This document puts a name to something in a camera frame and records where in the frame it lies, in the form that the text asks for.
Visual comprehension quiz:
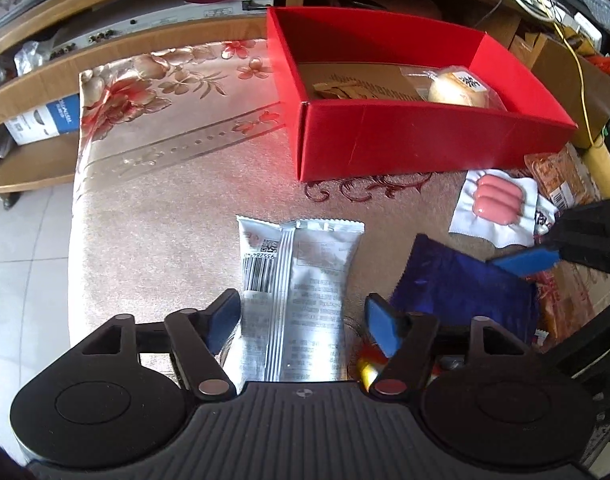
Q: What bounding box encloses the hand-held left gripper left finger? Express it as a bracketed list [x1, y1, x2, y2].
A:
[72, 287, 243, 403]

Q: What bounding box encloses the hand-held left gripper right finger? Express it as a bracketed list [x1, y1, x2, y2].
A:
[364, 292, 536, 401]

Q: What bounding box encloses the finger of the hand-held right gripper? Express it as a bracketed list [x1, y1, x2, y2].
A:
[487, 197, 610, 281]
[537, 305, 610, 396]

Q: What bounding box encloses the red white snack packet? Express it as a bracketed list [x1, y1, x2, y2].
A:
[532, 197, 606, 346]

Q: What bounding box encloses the pink sausage packet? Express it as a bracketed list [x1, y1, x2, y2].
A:
[449, 169, 540, 248]

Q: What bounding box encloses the blue foil snack packet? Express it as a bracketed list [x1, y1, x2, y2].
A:
[389, 233, 540, 341]

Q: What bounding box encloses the silver snack packet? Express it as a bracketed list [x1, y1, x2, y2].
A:
[236, 215, 364, 386]

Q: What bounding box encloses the orange snack packet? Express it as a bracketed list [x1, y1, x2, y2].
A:
[525, 152, 603, 211]

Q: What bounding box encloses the red cardboard box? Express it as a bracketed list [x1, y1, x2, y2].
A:
[266, 6, 579, 182]

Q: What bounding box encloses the yellow red snack packet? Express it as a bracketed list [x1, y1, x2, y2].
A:
[357, 340, 466, 391]

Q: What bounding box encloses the floral tablecloth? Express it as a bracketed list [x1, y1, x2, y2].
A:
[67, 39, 610, 391]

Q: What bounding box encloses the clear bun packet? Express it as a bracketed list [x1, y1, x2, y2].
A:
[400, 65, 508, 111]

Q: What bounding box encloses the brown cardboard box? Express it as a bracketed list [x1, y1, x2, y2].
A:
[510, 30, 610, 146]

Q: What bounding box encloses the brown sachet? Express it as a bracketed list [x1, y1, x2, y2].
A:
[312, 80, 420, 103]

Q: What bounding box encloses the white power strip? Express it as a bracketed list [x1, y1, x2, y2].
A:
[572, 10, 606, 43]

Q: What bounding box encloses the blue white carton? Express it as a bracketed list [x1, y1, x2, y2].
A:
[5, 92, 82, 147]

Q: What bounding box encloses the silver media player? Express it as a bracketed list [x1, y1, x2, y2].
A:
[50, 0, 276, 61]

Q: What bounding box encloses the clear plastic bag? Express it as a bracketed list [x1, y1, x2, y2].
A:
[14, 40, 53, 77]

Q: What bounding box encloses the yellow cable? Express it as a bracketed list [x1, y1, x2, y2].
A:
[465, 0, 598, 148]

